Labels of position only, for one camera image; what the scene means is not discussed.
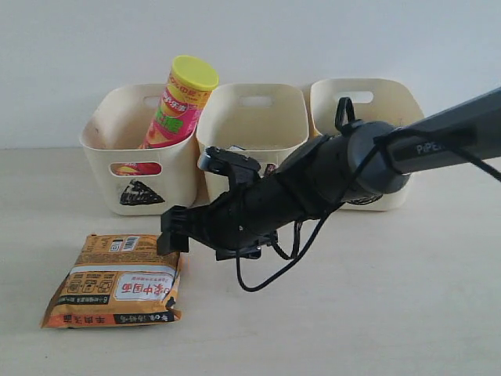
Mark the right cream plastic bin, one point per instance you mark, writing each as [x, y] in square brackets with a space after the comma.
[374, 99]

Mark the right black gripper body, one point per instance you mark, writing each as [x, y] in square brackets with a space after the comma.
[238, 222]

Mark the left cream plastic bin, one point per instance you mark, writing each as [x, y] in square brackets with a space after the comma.
[113, 135]

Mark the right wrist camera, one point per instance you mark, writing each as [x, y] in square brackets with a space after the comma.
[239, 169]

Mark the purple juice carton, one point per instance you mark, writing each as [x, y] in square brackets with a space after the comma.
[269, 169]

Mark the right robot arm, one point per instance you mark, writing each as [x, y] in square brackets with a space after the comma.
[364, 159]

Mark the middle cream plastic bin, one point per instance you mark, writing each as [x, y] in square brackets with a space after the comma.
[267, 122]

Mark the orange instant noodle packet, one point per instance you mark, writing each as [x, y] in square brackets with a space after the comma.
[117, 280]

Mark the cream plastic bin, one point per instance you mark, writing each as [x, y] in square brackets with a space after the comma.
[267, 122]
[113, 135]
[374, 99]

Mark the pink chips can yellow lid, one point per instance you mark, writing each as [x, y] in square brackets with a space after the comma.
[189, 86]

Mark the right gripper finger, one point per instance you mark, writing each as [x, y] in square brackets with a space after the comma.
[173, 238]

